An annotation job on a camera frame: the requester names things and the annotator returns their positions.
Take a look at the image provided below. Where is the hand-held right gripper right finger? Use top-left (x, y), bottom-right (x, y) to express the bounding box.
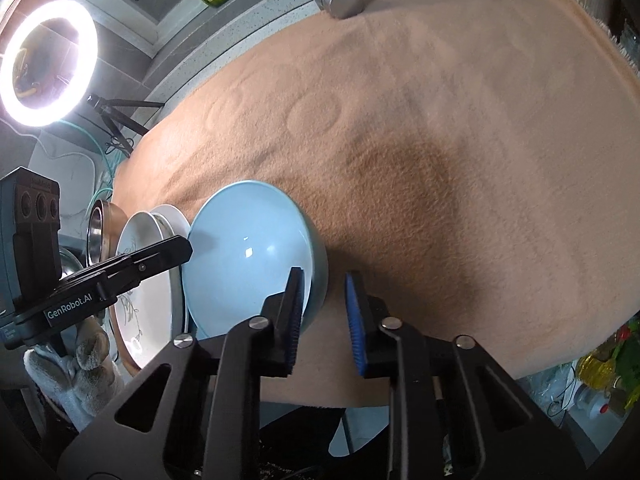
top-left (344, 271), bottom-right (586, 480)

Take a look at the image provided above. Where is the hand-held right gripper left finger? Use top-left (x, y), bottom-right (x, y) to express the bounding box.
top-left (57, 266), bottom-right (305, 480)

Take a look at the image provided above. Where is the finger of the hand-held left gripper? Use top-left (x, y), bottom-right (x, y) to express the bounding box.
top-left (60, 235), bottom-right (194, 306)

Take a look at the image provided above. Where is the large stainless steel bowl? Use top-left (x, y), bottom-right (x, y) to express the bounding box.
top-left (59, 245), bottom-right (88, 281)

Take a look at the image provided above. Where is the floral porcelain plate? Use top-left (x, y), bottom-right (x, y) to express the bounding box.
top-left (150, 204), bottom-right (193, 335)

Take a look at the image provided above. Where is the white plate with gold print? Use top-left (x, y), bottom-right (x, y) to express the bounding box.
top-left (116, 211), bottom-right (176, 370)

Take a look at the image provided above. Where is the red bowl with steel lining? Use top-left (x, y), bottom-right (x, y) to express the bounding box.
top-left (87, 199), bottom-right (130, 266)

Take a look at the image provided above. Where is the light blue ceramic bowl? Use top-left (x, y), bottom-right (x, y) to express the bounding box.
top-left (181, 180), bottom-right (330, 338)

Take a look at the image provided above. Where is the person's left hand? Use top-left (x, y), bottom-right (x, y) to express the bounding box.
top-left (24, 317), bottom-right (126, 433)

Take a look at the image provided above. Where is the black tripod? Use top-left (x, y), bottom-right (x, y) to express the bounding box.
top-left (86, 94), bottom-right (166, 137)

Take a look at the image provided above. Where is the tan fleece mat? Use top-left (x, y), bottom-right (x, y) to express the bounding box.
top-left (112, 0), bottom-right (640, 408)

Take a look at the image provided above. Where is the yellow oil bottle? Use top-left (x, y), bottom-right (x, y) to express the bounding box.
top-left (575, 350), bottom-right (626, 391)

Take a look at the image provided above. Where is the teal cable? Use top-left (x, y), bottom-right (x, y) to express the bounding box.
top-left (65, 120), bottom-right (126, 211)

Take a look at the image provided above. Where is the white ring light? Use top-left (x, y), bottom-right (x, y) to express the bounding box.
top-left (0, 0), bottom-right (98, 122)

